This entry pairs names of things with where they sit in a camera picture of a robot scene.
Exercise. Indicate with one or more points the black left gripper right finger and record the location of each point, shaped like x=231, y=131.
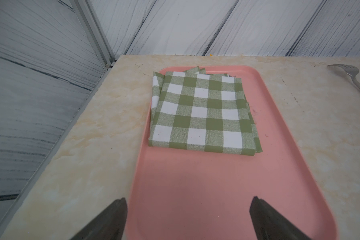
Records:
x=269, y=224

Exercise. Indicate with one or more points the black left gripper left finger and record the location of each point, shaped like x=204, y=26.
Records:
x=108, y=225

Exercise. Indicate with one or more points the pink plastic tray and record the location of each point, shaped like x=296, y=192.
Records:
x=192, y=195

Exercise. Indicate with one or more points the green white checkered cloth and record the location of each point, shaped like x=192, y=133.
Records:
x=194, y=110

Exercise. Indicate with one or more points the silver metal fork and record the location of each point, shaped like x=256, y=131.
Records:
x=351, y=71

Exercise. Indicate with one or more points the left aluminium frame post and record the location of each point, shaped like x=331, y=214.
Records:
x=91, y=24

